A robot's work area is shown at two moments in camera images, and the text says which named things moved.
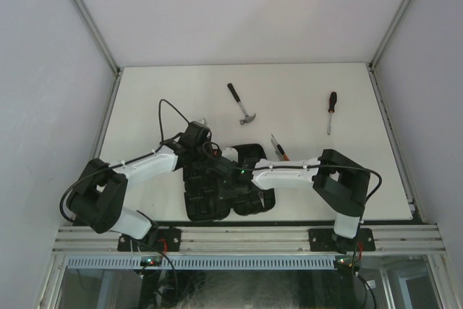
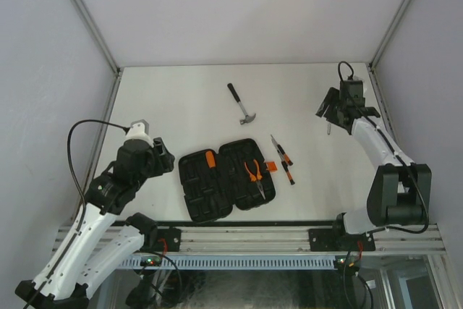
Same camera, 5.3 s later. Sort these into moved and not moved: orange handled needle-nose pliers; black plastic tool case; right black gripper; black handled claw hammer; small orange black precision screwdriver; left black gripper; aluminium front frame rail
Moved: left black gripper; orange handled needle-nose pliers; right black gripper
Not moved: small orange black precision screwdriver; black plastic tool case; black handled claw hammer; aluminium front frame rail
